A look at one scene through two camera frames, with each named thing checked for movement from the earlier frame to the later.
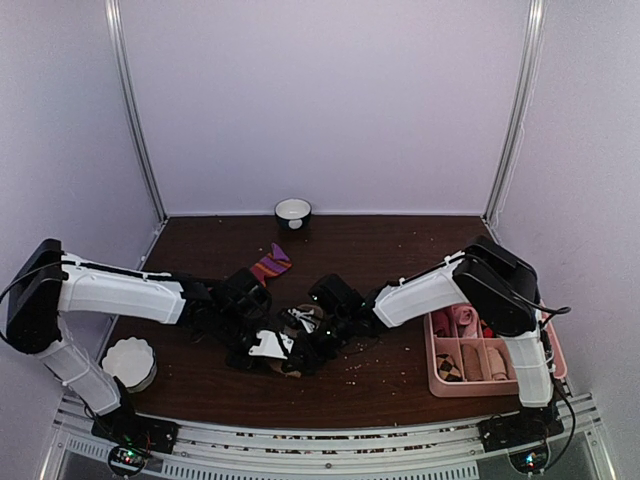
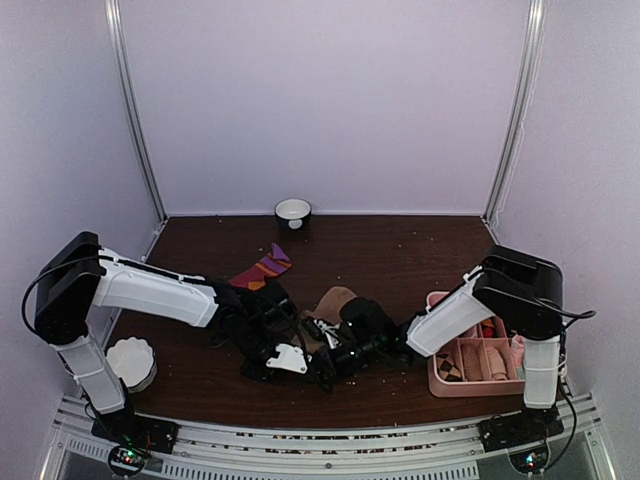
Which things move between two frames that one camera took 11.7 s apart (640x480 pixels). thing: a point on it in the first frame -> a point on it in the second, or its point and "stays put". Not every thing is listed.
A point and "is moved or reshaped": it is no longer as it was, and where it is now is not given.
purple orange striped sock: (274, 264) stays put
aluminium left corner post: (130, 98) stays put
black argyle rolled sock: (447, 370) stays put
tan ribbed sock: (291, 331) is moved or reshaped
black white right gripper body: (340, 337) -> (368, 353)
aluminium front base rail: (418, 451) stays put
